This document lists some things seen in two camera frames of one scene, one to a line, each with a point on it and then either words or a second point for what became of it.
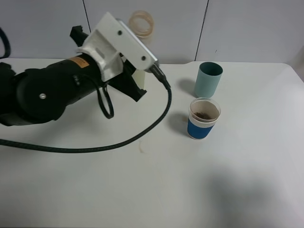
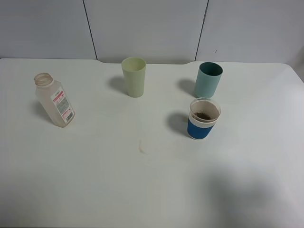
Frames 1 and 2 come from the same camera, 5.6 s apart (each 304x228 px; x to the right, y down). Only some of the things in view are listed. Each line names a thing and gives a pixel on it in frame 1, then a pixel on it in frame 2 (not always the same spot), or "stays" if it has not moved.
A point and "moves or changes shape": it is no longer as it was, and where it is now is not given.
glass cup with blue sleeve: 203,114 stays
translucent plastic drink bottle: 141,23 moves or changes shape
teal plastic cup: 207,79 stays
